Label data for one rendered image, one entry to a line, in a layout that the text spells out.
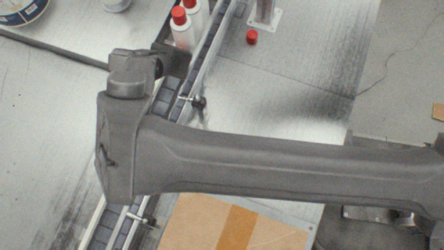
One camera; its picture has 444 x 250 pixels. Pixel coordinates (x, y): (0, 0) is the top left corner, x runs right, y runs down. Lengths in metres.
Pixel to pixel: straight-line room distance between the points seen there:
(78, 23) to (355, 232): 1.25
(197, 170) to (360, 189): 0.15
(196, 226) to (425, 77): 1.77
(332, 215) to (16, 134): 1.17
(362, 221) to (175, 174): 1.38
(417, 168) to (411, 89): 1.82
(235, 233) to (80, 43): 0.73
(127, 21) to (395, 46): 1.53
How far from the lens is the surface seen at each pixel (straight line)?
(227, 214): 0.71
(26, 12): 1.28
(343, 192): 0.37
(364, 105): 2.08
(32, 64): 1.29
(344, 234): 1.65
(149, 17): 1.18
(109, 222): 1.00
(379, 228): 1.69
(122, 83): 0.40
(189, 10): 0.97
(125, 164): 0.34
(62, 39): 1.23
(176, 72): 0.95
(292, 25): 1.21
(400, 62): 2.26
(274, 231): 0.71
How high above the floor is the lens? 1.83
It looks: 70 degrees down
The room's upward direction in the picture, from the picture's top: 5 degrees counter-clockwise
